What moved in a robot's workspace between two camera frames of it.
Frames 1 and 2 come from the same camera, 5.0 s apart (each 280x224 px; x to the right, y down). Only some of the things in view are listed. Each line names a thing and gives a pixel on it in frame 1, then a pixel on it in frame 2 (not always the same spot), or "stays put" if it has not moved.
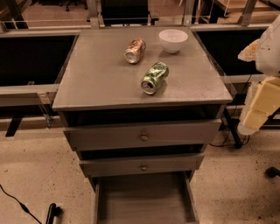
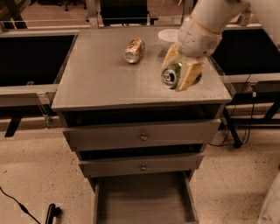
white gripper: x=269 y=53 → x=198 y=39
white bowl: x=172 y=39 stays put
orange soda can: x=135 y=51 stays put
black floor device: x=53 y=212 stays put
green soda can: x=155 y=76 → x=171 y=75
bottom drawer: x=152 y=199 stays put
